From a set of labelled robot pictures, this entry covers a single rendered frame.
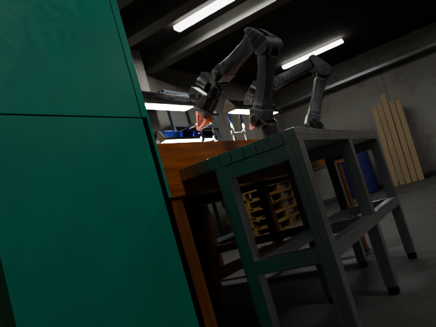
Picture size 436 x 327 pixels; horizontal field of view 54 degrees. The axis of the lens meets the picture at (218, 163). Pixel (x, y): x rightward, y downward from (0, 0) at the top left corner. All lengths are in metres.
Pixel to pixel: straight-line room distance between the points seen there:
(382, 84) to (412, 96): 0.66
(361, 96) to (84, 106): 9.03
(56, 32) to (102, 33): 0.17
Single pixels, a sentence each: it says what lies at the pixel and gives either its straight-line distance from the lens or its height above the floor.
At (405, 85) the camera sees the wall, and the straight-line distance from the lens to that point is 9.87.
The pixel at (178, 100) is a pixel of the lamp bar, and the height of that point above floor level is 1.06.
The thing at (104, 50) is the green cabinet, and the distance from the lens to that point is 1.37.
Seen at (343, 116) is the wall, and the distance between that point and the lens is 10.06.
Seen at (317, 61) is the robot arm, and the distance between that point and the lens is 2.22.
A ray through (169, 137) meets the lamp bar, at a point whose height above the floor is 1.06.
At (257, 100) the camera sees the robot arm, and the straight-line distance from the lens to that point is 1.61.
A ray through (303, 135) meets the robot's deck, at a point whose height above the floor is 0.64.
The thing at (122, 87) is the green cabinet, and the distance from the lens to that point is 1.35.
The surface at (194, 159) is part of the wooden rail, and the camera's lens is 1.55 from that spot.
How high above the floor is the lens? 0.50
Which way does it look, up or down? 6 degrees up
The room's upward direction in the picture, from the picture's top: 16 degrees counter-clockwise
